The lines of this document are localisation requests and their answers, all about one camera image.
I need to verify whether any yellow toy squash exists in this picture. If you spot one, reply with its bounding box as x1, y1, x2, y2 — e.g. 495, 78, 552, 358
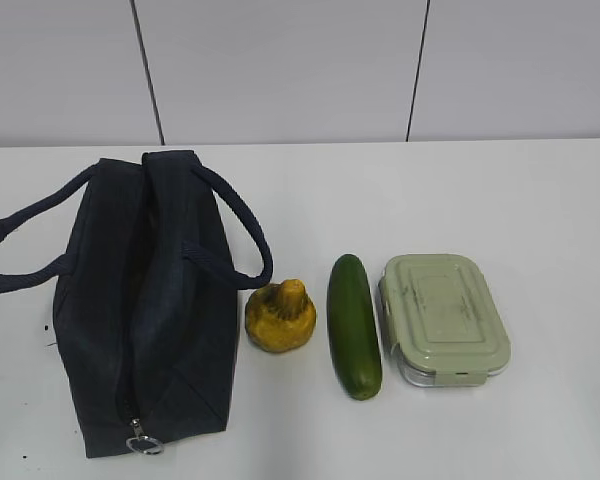
245, 279, 317, 354

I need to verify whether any green cucumber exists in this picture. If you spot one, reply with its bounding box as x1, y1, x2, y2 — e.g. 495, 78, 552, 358
327, 254, 383, 401

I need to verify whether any dark blue lunch bag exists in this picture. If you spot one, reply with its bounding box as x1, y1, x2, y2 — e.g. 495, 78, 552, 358
0, 150, 273, 459

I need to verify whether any green lidded food container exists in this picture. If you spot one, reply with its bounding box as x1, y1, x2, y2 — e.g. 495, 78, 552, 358
379, 254, 511, 387

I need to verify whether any silver zipper pull ring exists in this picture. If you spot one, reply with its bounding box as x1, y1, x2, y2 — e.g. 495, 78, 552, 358
125, 418, 165, 457

